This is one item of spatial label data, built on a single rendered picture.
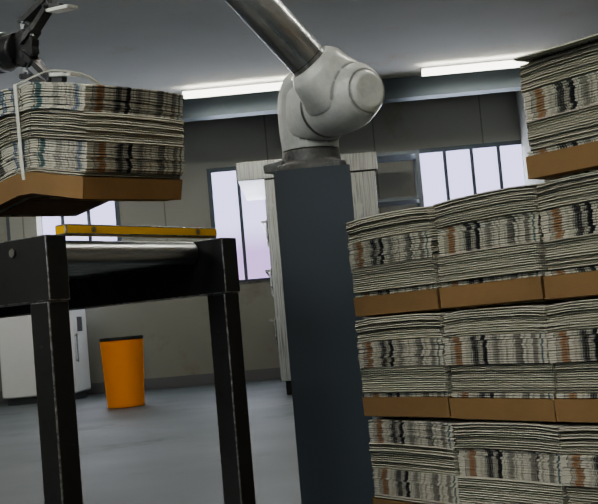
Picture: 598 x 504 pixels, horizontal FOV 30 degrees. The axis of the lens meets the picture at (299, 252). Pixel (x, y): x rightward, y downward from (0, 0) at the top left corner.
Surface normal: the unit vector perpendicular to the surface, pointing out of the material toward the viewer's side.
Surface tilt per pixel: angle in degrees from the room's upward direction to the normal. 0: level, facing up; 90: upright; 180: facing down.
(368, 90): 95
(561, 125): 90
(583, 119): 90
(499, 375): 90
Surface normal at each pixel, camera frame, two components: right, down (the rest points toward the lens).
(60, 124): -0.59, 0.03
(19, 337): -0.05, -0.06
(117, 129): 0.80, 0.10
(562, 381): -0.82, 0.04
